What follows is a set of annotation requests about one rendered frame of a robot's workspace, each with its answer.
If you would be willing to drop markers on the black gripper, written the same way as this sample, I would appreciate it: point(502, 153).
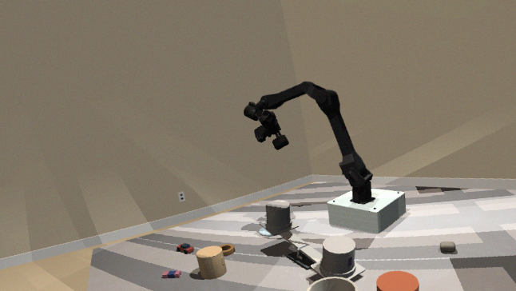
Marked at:
point(280, 141)

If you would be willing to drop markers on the small grey pebble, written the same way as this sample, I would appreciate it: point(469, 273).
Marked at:
point(447, 246)

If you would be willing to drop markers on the small red toy car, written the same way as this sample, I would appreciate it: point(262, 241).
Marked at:
point(185, 248)

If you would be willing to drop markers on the tan cylinder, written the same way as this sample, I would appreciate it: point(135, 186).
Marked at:
point(211, 262)

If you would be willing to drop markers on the pink eraser with blue sleeve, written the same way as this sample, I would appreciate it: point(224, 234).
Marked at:
point(171, 274)

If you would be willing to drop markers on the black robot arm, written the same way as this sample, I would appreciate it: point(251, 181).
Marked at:
point(352, 165)

